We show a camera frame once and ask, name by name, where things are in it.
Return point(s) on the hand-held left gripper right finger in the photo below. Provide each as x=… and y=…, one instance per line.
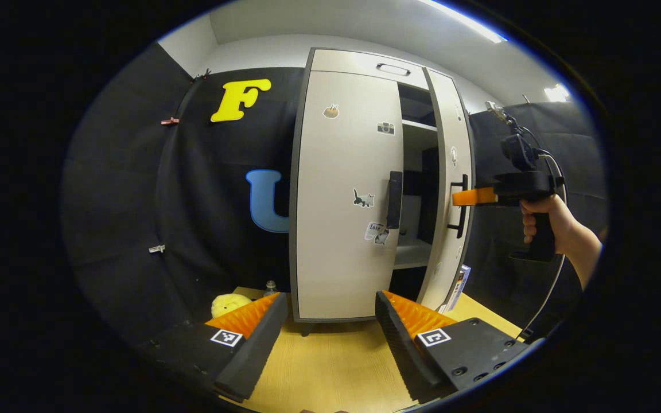
x=405, y=350

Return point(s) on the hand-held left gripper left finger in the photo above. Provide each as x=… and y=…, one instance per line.
x=256, y=350

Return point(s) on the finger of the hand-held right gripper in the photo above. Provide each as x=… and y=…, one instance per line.
x=474, y=197

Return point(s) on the beige cabinet door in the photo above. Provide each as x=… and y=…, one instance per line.
x=445, y=269
x=336, y=172

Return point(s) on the beige double-door shoe cabinet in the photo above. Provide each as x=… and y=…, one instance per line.
x=353, y=60

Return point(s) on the white cabinet shelf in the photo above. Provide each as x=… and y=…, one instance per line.
x=419, y=125
x=413, y=252

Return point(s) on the yellow plush toy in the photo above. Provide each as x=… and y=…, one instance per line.
x=230, y=304

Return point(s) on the small clear bottle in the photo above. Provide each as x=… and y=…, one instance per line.
x=271, y=288

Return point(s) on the black backdrop cloth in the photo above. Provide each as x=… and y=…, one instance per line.
x=497, y=258
x=124, y=201

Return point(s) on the colourful printed box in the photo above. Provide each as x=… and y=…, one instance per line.
x=459, y=284

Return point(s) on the short ceiling light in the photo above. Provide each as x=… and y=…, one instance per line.
x=557, y=92

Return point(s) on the small white clip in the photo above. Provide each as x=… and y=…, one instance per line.
x=156, y=249

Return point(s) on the small pink clip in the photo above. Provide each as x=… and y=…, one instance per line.
x=170, y=121

